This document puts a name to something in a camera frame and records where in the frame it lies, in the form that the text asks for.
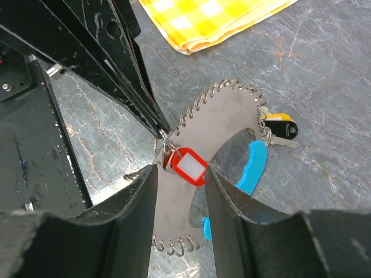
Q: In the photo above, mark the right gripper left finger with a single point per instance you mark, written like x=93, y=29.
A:
x=129, y=217

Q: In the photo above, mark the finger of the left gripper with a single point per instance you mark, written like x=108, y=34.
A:
x=106, y=29
x=34, y=28

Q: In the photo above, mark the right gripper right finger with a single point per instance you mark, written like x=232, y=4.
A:
x=231, y=211

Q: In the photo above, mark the red key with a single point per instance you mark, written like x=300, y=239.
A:
x=184, y=162

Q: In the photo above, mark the black key tag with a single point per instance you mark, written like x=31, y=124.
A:
x=283, y=128

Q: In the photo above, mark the yellow key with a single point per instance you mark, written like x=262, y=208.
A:
x=266, y=115

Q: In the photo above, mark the blue keyring with metal rings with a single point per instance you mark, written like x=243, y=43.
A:
x=228, y=107

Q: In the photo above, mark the orange checkered cloth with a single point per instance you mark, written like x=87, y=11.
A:
x=190, y=25

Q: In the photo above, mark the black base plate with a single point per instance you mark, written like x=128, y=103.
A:
x=39, y=169

